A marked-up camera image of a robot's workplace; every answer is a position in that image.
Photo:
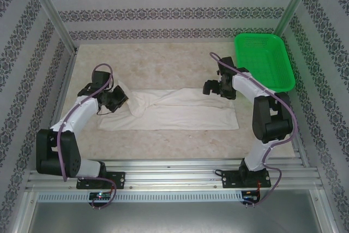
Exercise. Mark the grey sheet metal shelf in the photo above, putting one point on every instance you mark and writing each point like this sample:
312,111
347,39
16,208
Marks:
174,218

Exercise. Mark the aluminium mounting rail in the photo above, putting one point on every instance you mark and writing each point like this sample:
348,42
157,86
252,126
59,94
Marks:
174,174

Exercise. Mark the aluminium corner post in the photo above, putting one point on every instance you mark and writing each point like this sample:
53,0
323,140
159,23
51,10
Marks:
51,12
295,3

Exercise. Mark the aluminium side rail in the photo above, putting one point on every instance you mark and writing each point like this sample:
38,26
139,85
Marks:
58,88

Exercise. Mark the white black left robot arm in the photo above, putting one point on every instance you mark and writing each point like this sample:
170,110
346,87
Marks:
68,151

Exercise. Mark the green plastic basket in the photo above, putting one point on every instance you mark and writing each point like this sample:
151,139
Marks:
261,58

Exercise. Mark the small circuit board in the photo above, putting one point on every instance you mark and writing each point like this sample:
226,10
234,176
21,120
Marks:
251,194

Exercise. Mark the circuit board with green light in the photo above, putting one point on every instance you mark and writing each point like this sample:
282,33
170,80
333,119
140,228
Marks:
101,196

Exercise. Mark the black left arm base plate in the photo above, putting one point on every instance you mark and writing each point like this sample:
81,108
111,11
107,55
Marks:
117,179

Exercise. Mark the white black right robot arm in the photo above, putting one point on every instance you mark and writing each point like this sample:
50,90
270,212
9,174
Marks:
270,118

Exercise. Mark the white t-shirt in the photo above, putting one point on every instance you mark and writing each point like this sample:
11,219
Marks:
177,115

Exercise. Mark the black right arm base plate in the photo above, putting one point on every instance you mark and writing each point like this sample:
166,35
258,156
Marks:
231,179

